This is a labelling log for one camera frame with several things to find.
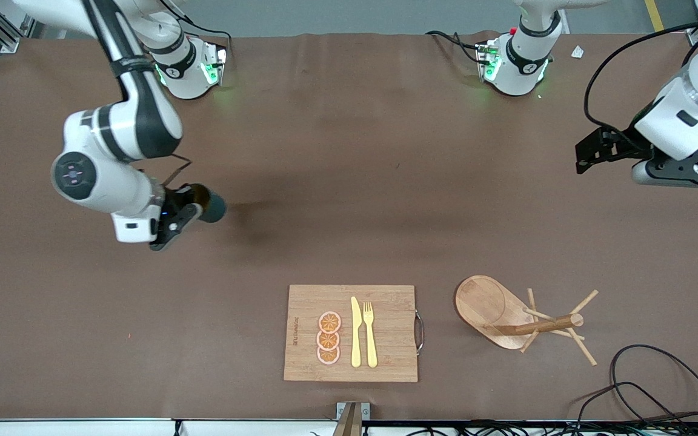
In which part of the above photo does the aluminium table edge rail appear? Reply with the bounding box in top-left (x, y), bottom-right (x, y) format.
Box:
top-left (0, 418), bottom-right (698, 436)

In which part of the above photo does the teal cup with yellow inside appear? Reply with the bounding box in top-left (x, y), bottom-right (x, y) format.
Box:
top-left (188, 183), bottom-right (228, 224)

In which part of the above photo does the black right arm base cable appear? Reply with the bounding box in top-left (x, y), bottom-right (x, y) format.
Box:
top-left (176, 15), bottom-right (233, 58)

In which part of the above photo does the black cable bundle under rail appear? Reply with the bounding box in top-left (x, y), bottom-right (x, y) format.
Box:
top-left (385, 423), bottom-right (698, 436)

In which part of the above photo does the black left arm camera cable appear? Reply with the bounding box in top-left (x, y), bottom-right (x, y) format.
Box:
top-left (584, 23), bottom-right (698, 131)

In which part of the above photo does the wooden cutting board, metal handle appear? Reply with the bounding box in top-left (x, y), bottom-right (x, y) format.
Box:
top-left (284, 285), bottom-right (425, 383)

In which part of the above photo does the yellow plastic fork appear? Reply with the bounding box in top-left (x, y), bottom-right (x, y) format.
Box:
top-left (363, 302), bottom-right (379, 369)

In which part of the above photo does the black arm base cable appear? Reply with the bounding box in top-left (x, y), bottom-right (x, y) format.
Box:
top-left (176, 15), bottom-right (233, 58)
top-left (425, 30), bottom-right (484, 64)

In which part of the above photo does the brown table cover mat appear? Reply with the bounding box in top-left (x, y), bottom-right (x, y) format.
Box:
top-left (0, 31), bottom-right (698, 421)

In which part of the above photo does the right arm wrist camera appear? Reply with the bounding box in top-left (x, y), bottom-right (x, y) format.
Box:
top-left (149, 203), bottom-right (203, 253)

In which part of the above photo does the grey metal mounting bracket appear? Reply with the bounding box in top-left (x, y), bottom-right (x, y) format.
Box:
top-left (336, 401), bottom-right (371, 436)

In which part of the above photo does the black left arm base cable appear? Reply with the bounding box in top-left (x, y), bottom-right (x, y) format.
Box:
top-left (425, 30), bottom-right (484, 64)

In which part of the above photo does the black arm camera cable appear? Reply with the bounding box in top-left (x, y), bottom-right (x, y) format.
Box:
top-left (161, 153), bottom-right (193, 188)
top-left (584, 23), bottom-right (698, 131)

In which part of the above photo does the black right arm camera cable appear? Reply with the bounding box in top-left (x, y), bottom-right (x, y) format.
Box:
top-left (161, 153), bottom-right (193, 188)

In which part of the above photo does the wooden cup rack with pegs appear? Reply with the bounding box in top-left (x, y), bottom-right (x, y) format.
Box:
top-left (454, 275), bottom-right (599, 367)

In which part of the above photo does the black cable small loop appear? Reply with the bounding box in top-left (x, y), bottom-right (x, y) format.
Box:
top-left (573, 380), bottom-right (689, 424)

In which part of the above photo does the yellow plastic knife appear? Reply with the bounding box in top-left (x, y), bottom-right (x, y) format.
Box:
top-left (350, 296), bottom-right (363, 368)

